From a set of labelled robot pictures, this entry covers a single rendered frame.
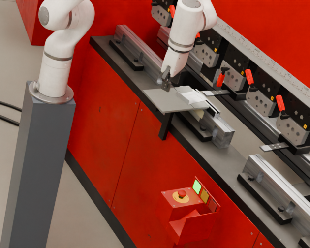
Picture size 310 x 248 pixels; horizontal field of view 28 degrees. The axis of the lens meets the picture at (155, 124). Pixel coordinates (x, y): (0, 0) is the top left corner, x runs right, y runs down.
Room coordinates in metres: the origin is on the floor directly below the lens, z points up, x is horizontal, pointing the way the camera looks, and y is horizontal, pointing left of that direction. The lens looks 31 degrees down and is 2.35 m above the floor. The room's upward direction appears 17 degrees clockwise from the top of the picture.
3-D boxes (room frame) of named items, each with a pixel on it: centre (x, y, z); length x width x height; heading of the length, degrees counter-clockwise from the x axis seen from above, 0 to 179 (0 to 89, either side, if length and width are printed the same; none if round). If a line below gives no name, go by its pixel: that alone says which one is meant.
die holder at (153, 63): (3.02, 0.18, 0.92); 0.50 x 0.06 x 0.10; 40
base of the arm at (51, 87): (2.24, 0.46, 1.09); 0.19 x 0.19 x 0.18
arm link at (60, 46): (2.26, 0.44, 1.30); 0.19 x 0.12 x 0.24; 141
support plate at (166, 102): (2.50, -0.06, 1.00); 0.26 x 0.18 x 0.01; 130
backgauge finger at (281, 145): (2.37, -0.57, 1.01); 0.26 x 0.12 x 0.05; 130
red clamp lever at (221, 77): (2.44, -0.22, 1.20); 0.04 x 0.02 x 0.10; 130
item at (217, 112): (2.57, -0.20, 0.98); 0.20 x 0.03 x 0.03; 40
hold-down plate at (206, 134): (2.53, -0.15, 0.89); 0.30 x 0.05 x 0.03; 40
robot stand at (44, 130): (2.24, 0.46, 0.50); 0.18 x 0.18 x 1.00; 28
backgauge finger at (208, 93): (2.71, -0.28, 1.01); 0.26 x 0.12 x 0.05; 130
